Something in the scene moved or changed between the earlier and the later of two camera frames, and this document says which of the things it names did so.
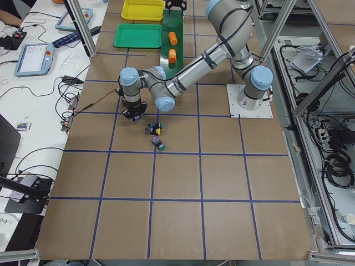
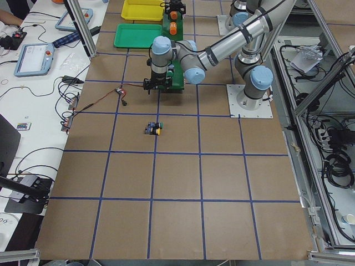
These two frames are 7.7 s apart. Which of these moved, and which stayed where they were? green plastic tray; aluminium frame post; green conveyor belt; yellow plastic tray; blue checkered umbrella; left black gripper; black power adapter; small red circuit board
Moved: left black gripper
Stayed: green plastic tray; black power adapter; green conveyor belt; blue checkered umbrella; aluminium frame post; small red circuit board; yellow plastic tray
